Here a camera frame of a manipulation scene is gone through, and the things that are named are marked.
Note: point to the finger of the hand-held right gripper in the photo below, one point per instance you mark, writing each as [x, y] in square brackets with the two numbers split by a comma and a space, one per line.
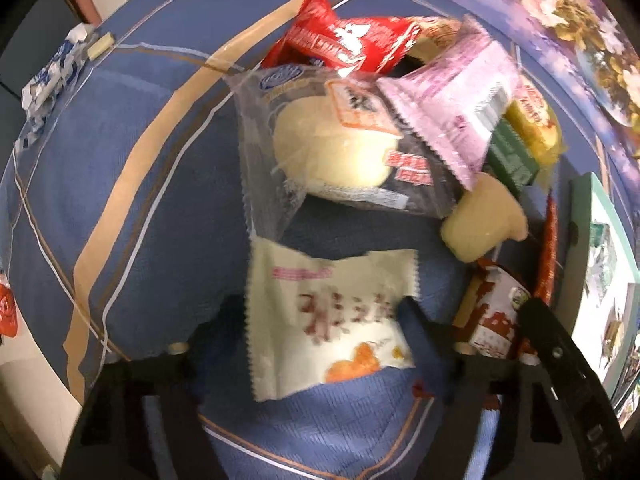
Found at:
[547, 345]

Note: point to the cream biscuit packet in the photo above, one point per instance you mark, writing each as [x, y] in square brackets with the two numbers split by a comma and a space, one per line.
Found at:
[435, 35]

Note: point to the clear round bun packet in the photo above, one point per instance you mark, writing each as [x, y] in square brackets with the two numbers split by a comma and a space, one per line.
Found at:
[325, 155]

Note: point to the floral painting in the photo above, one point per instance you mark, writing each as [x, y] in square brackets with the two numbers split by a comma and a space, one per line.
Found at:
[550, 10]

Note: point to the red wrapper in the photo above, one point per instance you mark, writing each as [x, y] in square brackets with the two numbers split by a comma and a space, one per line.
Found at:
[7, 307]

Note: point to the red and white snack packet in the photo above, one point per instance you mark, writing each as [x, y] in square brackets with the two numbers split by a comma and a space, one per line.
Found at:
[492, 310]

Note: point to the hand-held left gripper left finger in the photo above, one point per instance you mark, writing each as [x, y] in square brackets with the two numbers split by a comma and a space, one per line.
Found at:
[165, 390]

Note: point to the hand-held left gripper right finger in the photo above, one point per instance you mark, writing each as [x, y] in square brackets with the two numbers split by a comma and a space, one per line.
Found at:
[465, 390]

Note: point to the yellow soft bread packet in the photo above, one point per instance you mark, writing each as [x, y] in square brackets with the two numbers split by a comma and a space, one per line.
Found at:
[535, 120]

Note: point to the lilac snack packet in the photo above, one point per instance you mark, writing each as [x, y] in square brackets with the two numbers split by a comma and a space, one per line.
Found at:
[450, 105]

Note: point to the dark green snack packet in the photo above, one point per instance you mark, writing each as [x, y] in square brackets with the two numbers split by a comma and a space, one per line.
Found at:
[510, 160]

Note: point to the white packet with orange print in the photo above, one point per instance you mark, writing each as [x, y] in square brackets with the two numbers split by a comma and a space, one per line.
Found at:
[325, 325]

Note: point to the pale yellow bun packet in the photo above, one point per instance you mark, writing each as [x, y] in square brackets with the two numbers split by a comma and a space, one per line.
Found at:
[482, 220]

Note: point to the small cream block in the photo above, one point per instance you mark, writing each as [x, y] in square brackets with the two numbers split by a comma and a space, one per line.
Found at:
[100, 46]

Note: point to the blue checked cloth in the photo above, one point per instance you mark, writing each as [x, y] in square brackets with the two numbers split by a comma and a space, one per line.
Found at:
[165, 210]

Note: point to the blue and white packet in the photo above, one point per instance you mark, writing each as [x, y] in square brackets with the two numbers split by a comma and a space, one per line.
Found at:
[50, 85]

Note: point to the red sausage stick packet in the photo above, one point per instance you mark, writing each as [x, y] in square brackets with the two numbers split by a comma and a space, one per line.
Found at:
[547, 250]

